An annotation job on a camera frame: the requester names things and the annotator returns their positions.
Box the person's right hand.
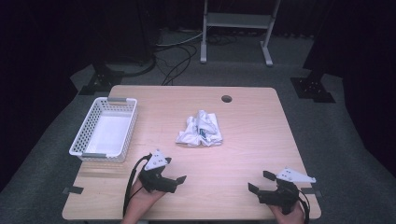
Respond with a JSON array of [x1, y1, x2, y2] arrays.
[[268, 201, 306, 224]]

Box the grey floor cable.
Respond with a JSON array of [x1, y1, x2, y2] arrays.
[[155, 32, 204, 49]]

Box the black floor cables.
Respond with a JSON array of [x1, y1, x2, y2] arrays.
[[154, 34, 237, 87]]

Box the grey tape patch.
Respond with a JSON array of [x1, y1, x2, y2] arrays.
[[300, 187, 323, 199], [62, 185, 85, 196]]

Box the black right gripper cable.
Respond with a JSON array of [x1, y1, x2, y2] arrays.
[[297, 189, 311, 224]]

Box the black stand base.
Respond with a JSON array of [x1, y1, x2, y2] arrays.
[[290, 69, 337, 104], [78, 62, 126, 96]]

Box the white plastic perforated basket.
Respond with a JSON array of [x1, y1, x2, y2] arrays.
[[68, 96, 138, 163]]

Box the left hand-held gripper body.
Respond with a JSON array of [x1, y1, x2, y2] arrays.
[[137, 148, 179, 194]]

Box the person's left hand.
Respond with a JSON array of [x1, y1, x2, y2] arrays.
[[127, 178, 166, 216]]

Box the thick black hose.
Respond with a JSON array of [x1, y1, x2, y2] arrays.
[[106, 53, 157, 78]]

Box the white metal stand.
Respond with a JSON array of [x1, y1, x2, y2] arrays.
[[200, 0, 282, 67]]

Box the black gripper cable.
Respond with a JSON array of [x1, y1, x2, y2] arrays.
[[297, 189, 311, 224], [122, 152, 153, 218]]

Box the white t-shirt with blue print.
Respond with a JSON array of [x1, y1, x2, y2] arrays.
[[175, 109, 224, 147]]

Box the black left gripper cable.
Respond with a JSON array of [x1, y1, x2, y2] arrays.
[[122, 152, 153, 218]]

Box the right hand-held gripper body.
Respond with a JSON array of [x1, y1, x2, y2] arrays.
[[257, 167, 318, 216]]

